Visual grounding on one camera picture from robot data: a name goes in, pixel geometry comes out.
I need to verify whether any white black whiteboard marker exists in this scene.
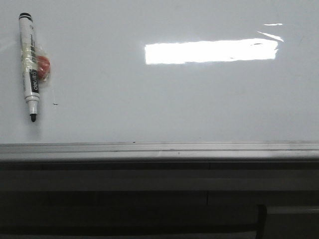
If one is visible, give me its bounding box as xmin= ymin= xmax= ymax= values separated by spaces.
xmin=18 ymin=12 xmax=40 ymax=122

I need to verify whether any white whiteboard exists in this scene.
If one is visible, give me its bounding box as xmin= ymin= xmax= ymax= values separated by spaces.
xmin=0 ymin=0 xmax=319 ymax=143

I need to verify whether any aluminium whiteboard tray rail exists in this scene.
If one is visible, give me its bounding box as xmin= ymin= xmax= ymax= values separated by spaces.
xmin=0 ymin=141 xmax=319 ymax=163

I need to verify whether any orange round magnet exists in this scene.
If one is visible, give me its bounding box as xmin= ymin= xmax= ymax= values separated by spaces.
xmin=37 ymin=55 xmax=50 ymax=81

